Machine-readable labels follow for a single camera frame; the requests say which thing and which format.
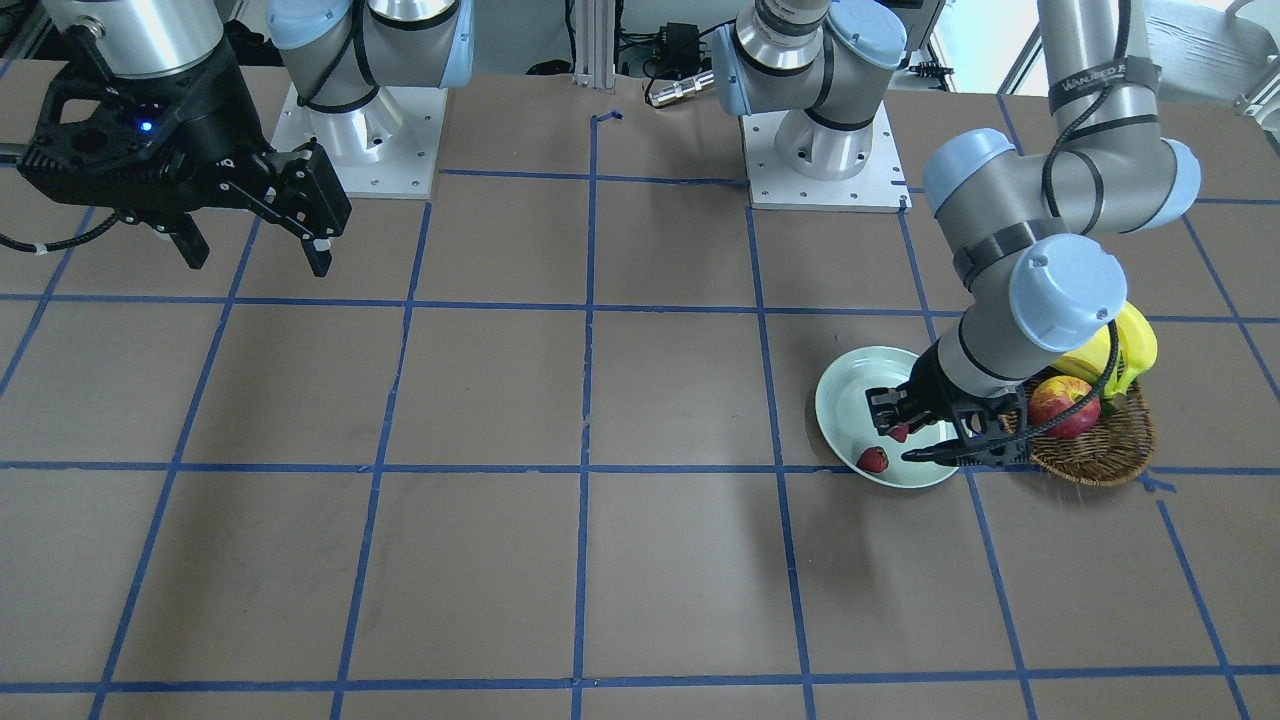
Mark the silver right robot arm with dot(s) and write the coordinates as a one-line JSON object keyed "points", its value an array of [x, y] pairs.
{"points": [[339, 54]]}

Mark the light green plate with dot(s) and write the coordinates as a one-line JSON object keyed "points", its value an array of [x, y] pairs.
{"points": [[843, 415]]}

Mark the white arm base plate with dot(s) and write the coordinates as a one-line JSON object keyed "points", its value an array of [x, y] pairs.
{"points": [[795, 164]]}

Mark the yellow banana bunch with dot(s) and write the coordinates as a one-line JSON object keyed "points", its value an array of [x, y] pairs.
{"points": [[1138, 351]]}

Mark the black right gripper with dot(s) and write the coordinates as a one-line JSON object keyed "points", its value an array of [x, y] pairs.
{"points": [[207, 122]]}

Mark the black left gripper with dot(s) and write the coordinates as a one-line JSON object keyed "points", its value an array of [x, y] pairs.
{"points": [[934, 384]]}

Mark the red apple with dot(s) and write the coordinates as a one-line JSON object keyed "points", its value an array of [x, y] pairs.
{"points": [[1054, 396]]}

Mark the aluminium frame post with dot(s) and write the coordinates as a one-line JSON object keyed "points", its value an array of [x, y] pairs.
{"points": [[595, 27]]}

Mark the woven wicker basket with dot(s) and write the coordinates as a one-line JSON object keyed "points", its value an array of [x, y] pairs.
{"points": [[1115, 450]]}

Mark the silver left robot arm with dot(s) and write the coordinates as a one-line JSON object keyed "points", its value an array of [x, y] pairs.
{"points": [[1019, 227]]}

